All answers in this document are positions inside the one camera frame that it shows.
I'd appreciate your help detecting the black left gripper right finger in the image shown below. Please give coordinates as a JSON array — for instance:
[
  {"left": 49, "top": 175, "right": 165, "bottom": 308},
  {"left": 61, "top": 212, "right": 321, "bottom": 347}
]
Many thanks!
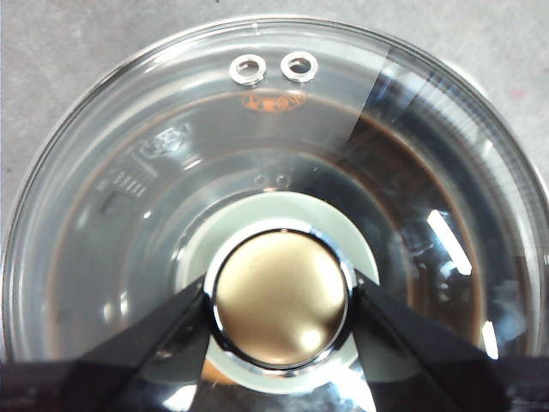
[{"left": 353, "top": 279, "right": 549, "bottom": 412}]

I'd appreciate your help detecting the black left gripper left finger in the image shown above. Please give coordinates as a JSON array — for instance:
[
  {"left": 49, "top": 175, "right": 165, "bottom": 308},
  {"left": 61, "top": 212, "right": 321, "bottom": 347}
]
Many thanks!
[{"left": 0, "top": 276, "right": 213, "bottom": 412}]

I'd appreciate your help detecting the glass lid with green knob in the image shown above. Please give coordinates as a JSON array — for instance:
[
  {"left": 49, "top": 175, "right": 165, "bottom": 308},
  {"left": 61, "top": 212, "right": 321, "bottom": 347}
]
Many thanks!
[{"left": 0, "top": 15, "right": 549, "bottom": 396}]

